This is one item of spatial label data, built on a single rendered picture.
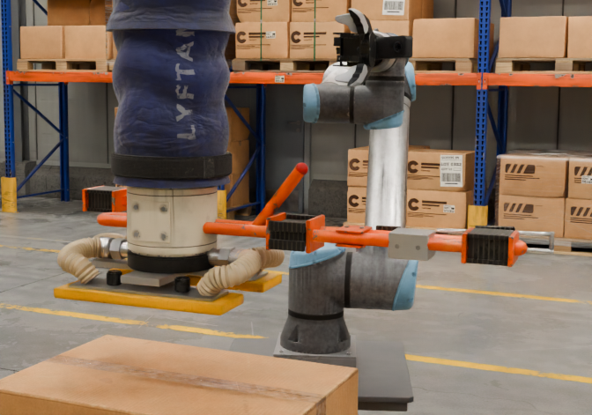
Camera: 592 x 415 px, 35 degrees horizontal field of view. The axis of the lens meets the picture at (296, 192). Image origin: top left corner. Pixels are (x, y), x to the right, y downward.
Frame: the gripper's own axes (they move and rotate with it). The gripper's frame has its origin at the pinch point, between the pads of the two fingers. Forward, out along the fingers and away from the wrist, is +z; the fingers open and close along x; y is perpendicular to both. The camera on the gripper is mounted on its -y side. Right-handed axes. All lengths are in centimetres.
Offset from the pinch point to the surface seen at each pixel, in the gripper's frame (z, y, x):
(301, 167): 24.6, 1.1, -22.0
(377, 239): 26.3, -13.6, -33.6
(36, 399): 44, 45, -64
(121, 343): 9, 49, -63
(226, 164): 23.8, 16.2, -22.1
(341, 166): -821, 278, -101
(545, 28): -684, 43, 43
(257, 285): 19, 12, -45
